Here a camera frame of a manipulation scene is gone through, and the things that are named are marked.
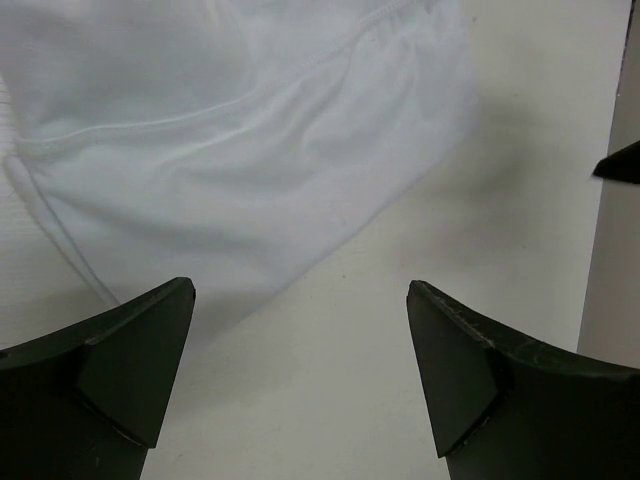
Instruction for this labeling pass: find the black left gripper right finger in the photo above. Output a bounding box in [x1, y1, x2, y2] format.
[407, 281, 639, 479]

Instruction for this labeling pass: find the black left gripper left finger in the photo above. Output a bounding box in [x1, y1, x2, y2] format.
[1, 278, 195, 479]

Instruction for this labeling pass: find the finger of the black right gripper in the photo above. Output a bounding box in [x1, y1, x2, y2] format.
[593, 141, 640, 185]

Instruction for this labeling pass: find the white fabric skirt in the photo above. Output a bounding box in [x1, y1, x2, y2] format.
[1, 1, 476, 317]

